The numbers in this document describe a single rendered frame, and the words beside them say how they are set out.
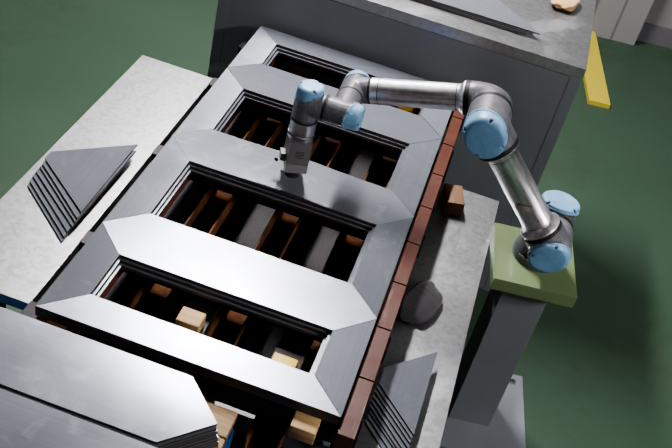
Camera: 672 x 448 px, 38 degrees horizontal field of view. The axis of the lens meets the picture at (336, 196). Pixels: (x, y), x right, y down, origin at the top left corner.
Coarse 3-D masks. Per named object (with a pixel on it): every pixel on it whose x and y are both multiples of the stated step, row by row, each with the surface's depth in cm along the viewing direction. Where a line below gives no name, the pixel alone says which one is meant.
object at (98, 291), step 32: (320, 64) 334; (256, 96) 308; (256, 192) 271; (352, 224) 269; (96, 288) 229; (192, 288) 237; (64, 320) 220; (288, 320) 234; (160, 352) 217; (320, 352) 229; (320, 384) 219; (320, 416) 214
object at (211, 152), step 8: (208, 136) 284; (216, 136) 285; (224, 136) 286; (232, 136) 287; (208, 144) 281; (216, 144) 282; (224, 144) 283; (232, 144) 284; (200, 152) 277; (208, 152) 278; (216, 152) 279; (224, 152) 280; (192, 160) 274; (200, 160) 274; (208, 160) 275; (216, 160) 276
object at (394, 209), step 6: (390, 192) 281; (390, 198) 279; (396, 198) 279; (390, 204) 276; (396, 204) 277; (402, 204) 278; (384, 210) 274; (390, 210) 274; (396, 210) 275; (402, 210) 275; (384, 216) 271; (390, 216) 272; (396, 216) 273; (402, 216) 273; (378, 222) 269; (384, 222) 269
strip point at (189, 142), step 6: (186, 132) 284; (192, 132) 284; (198, 132) 285; (204, 132) 285; (180, 138) 281; (186, 138) 281; (192, 138) 282; (198, 138) 282; (204, 138) 283; (180, 144) 278; (186, 144) 279; (192, 144) 280; (198, 144) 280; (186, 150) 277; (192, 150) 277; (186, 156) 274
